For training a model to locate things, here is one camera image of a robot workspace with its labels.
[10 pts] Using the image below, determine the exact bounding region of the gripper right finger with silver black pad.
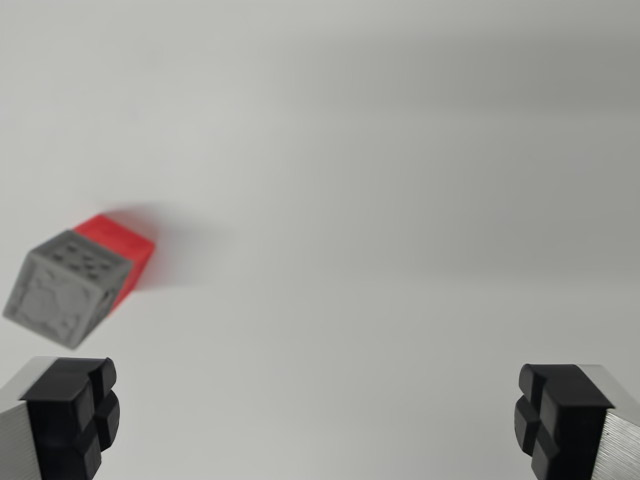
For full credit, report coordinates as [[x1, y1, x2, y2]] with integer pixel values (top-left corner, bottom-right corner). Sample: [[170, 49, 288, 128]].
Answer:
[[512, 363, 640, 480]]

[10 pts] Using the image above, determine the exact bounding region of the red embossed rubber cube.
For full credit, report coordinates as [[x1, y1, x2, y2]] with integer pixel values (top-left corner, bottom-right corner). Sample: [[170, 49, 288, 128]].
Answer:
[[72, 213, 156, 314]]

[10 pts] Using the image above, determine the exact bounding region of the gripper left finger with silver black pad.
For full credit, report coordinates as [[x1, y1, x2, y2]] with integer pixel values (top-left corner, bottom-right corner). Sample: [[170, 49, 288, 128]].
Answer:
[[0, 355, 122, 480]]

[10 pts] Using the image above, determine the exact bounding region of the grey embossed rubber cube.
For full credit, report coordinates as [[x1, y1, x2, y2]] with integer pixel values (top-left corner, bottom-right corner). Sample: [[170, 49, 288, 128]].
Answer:
[[1, 229, 135, 351]]

